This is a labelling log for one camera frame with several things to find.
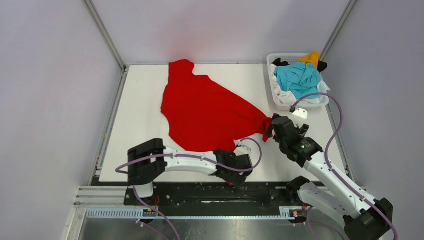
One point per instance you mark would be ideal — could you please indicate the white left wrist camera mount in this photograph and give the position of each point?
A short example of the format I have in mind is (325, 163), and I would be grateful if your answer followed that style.
(241, 149)

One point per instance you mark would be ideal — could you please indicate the black t shirt in basket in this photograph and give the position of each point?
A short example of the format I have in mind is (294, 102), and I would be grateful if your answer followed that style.
(320, 67)

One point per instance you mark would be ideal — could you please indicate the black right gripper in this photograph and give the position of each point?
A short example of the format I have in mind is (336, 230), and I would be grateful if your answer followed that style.
(279, 125)

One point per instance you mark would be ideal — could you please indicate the yellow t shirt in basket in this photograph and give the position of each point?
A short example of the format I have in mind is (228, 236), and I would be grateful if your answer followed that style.
(312, 58)

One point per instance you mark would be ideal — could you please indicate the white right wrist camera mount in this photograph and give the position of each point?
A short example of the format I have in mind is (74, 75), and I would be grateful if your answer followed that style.
(300, 113)

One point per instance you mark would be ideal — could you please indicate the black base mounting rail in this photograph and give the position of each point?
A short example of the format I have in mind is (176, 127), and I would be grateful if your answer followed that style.
(219, 209)

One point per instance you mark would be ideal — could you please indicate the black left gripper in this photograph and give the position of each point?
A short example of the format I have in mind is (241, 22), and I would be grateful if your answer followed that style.
(237, 180)

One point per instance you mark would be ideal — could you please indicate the teal t shirt in basket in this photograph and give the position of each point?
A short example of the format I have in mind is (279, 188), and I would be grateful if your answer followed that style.
(299, 78)

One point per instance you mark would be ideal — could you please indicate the red t shirt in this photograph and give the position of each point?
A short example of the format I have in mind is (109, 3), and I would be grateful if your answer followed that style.
(203, 115)

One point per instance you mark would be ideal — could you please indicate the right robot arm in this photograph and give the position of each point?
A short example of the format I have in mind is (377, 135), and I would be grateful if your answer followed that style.
(360, 214)

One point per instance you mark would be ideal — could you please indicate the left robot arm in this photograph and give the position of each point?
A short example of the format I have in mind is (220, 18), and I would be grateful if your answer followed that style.
(147, 161)

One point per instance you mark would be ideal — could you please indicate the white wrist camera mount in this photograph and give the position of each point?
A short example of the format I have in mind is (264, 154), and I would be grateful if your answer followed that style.
(241, 149)
(300, 113)

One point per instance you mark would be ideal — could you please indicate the aluminium frame rails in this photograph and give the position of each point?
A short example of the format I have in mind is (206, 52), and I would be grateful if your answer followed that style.
(99, 195)

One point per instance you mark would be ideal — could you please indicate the white slotted cable duct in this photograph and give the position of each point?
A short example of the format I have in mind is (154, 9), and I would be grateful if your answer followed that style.
(148, 214)

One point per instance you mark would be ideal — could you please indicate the white plastic laundry basket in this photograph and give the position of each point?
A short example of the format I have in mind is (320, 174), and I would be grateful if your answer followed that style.
(289, 57)

